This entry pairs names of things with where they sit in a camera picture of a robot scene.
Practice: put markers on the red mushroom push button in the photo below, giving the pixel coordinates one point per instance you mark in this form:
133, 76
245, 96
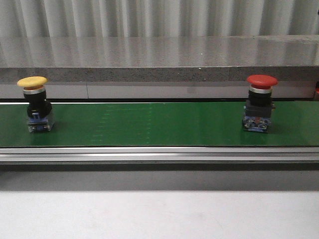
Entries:
258, 107

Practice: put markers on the grey stone counter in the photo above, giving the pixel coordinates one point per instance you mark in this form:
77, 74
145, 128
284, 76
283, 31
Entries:
159, 67

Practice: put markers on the red plastic bin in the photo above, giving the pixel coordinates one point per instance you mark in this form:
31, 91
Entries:
316, 92

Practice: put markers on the white pleated curtain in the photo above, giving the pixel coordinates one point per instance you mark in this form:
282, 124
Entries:
147, 18

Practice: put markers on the aluminium conveyor frame rail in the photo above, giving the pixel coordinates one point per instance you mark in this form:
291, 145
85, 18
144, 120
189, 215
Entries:
159, 158

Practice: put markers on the yellow mushroom push button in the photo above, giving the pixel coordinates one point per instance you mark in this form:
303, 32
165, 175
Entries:
39, 110

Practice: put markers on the green conveyor belt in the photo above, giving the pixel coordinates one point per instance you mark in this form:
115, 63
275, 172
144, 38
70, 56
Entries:
294, 123

